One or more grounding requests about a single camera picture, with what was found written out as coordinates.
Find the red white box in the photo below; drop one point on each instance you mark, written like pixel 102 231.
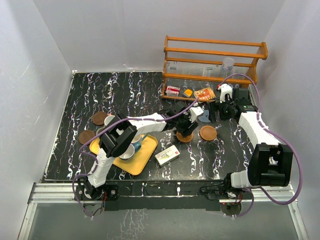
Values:
pixel 172 91

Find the yellow grey sponge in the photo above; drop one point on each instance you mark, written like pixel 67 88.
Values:
pixel 187 93

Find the blue mug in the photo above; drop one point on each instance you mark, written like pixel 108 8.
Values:
pixel 137 141

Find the dark wooden coaster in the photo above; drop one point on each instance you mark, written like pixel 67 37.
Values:
pixel 98 118
pixel 85 136

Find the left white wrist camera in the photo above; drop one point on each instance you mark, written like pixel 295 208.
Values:
pixel 195 112

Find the clear plastic cup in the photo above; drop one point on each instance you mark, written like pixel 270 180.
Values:
pixel 227 64

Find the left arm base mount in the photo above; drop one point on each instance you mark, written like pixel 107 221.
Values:
pixel 100 197

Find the grey cup white inside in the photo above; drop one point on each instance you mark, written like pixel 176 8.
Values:
pixel 128 155

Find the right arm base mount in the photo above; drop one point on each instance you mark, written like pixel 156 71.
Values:
pixel 220 192

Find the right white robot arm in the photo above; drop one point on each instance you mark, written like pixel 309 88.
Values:
pixel 271 161

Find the orange wooden shelf rack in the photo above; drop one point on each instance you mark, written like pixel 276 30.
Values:
pixel 195 64

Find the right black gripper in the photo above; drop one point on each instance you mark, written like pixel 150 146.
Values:
pixel 212 110

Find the white yellow box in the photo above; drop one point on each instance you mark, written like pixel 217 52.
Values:
pixel 167 155

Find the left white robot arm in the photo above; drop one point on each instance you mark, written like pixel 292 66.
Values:
pixel 117 139

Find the blue silicone coaster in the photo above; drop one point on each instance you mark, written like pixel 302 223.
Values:
pixel 205 117

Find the brown white cup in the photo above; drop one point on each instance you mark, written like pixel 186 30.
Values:
pixel 108 119

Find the light wooden coaster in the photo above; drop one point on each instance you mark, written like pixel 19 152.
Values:
pixel 186 139
pixel 208 133

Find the orange snack packet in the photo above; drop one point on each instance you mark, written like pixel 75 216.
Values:
pixel 205 94

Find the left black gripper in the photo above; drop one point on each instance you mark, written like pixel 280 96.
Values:
pixel 189 128

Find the yellow tray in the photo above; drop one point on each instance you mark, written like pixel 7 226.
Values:
pixel 135 166

